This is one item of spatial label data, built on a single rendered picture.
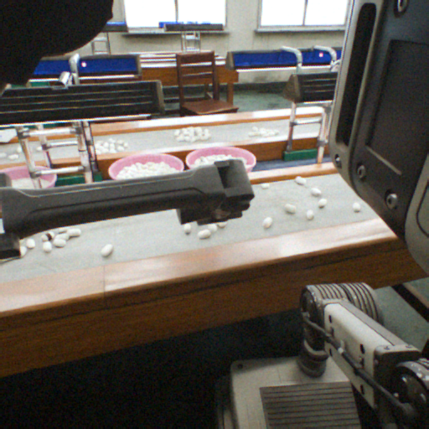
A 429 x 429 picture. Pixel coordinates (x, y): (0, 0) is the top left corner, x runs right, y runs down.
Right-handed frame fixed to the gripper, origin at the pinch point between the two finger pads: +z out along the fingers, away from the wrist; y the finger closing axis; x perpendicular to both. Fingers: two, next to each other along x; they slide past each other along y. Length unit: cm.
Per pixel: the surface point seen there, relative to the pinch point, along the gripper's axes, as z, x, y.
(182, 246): 7.0, 6.8, 7.5
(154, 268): -2.0, 10.9, 15.3
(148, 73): 231, -172, -10
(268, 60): 43, -64, -44
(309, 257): -4.4, 14.8, -20.9
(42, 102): -2.9, -29.7, 34.2
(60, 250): 11.5, 2.7, 37.4
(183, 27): 231, -219, -51
